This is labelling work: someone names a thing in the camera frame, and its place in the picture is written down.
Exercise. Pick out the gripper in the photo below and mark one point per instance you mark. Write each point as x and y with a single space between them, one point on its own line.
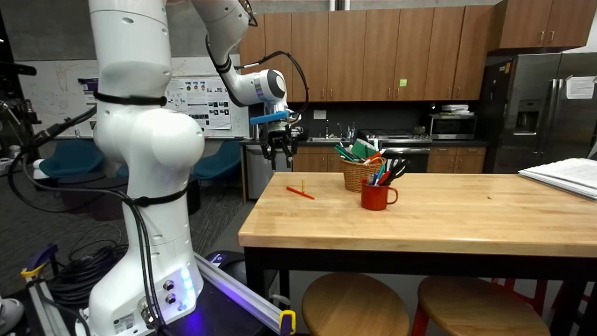
279 132

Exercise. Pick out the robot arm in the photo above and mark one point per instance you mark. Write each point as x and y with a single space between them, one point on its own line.
140 154

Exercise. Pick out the orange pencil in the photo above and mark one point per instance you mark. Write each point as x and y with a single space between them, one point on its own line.
300 192

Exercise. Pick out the wicker basket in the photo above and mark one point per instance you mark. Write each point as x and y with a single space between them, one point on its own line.
358 176

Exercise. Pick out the dishwasher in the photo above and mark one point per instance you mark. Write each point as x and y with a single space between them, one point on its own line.
256 172

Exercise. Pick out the wooden base cabinets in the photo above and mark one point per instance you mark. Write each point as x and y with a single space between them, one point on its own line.
456 160
317 160

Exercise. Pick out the tap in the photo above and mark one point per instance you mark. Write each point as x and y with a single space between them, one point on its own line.
328 128

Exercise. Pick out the teal armchair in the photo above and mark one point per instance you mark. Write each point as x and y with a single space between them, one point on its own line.
70 158
219 163

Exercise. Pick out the heap of pens and pencils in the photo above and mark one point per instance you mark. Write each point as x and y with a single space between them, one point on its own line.
361 151

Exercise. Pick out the poster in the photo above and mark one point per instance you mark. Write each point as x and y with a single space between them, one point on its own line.
205 102

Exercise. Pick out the red mug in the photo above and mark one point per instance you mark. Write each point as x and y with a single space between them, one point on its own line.
375 197

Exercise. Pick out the bundle of pens and scissors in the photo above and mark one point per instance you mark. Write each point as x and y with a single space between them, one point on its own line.
389 171

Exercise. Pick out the stove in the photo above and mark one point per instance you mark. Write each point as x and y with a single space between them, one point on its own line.
401 140

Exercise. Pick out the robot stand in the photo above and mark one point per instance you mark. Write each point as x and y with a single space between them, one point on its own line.
233 298

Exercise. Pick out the round wooden stool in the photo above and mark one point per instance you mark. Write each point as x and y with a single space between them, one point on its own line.
475 308
354 305

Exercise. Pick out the blue and yellow clamp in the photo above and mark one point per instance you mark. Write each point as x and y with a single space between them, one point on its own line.
39 261
287 323

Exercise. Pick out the microwave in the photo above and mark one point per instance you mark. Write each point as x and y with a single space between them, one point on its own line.
451 127

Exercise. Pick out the whiteboard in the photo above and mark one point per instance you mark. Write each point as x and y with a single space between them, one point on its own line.
51 98

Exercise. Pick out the stainless steel refrigerator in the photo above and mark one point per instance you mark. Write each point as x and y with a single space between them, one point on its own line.
541 116

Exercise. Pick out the stack of white papers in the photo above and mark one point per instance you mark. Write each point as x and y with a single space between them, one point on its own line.
566 176

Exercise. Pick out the red chair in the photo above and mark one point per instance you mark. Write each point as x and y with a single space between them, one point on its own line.
536 291

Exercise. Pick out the wooden cabinets over refrigerator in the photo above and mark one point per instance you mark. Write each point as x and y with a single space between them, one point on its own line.
545 23

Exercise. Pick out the white paper sheet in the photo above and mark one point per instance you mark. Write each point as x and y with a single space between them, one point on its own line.
580 87

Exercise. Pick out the row of wooden wall cabinets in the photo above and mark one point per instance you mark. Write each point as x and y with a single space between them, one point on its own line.
373 56

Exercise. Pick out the camera on tripod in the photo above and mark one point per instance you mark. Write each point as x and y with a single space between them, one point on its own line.
14 107

